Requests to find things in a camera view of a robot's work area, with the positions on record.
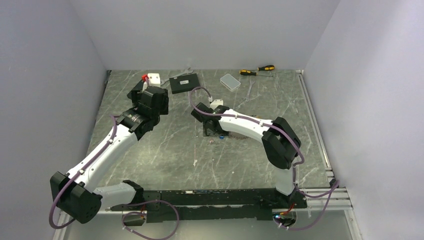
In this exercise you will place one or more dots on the black flat pad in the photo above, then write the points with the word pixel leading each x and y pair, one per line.
pixel 138 87

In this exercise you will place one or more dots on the silver wrench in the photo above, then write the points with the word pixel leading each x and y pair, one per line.
pixel 187 71
pixel 247 97

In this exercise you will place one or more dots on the silver wrench right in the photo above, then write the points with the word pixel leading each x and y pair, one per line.
pixel 247 97

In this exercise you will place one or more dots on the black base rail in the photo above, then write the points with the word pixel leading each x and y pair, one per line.
pixel 213 204

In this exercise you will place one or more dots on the aluminium frame rail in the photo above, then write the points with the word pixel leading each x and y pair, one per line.
pixel 338 204

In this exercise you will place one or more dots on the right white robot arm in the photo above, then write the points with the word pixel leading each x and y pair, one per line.
pixel 280 143

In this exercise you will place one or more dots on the yellow black screwdriver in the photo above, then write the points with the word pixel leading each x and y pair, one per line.
pixel 245 72
pixel 266 68

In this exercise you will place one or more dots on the yellow black screwdriver lower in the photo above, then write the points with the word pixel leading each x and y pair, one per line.
pixel 245 72

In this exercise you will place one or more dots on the black flat box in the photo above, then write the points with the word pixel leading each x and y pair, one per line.
pixel 184 83

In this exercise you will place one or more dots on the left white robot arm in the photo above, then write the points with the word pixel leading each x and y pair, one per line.
pixel 77 193

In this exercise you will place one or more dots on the silver wrench back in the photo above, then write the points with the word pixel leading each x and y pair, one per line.
pixel 187 71

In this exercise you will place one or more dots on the clear plastic box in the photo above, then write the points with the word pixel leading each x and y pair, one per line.
pixel 230 82

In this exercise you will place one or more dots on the large metal keyring with rings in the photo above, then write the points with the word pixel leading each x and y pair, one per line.
pixel 233 135

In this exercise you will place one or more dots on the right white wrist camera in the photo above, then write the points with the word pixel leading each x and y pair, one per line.
pixel 215 103

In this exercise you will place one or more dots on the yellow black screwdriver upper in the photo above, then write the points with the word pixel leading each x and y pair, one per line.
pixel 266 68

